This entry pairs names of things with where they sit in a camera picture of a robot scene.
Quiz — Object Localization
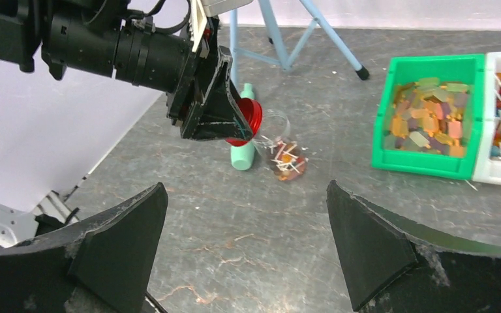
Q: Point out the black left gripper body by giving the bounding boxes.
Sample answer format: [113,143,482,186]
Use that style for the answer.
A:
[166,22,220,133]

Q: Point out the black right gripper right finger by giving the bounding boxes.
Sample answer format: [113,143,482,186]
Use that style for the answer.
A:
[327,181,501,312]

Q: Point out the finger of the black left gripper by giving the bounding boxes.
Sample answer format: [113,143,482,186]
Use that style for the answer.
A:
[180,84,254,142]
[209,46,241,108]

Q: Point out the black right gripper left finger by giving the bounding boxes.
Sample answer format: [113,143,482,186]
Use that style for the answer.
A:
[0,183,168,312]

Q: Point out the red jar lid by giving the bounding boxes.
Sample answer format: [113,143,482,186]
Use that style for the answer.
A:
[226,98,263,147]

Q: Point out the clear plastic jar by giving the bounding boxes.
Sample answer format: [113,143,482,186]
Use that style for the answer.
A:
[252,109,308,182]

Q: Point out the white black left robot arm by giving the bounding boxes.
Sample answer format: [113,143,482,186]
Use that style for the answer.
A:
[0,0,262,146]

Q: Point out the mint green tube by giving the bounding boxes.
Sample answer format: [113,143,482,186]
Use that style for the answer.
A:
[230,83,255,171]

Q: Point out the light blue tripod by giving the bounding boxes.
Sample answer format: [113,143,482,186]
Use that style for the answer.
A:
[228,0,371,89]

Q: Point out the green plastic candy bin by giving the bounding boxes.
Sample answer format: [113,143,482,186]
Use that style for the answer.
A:
[371,54,485,179]

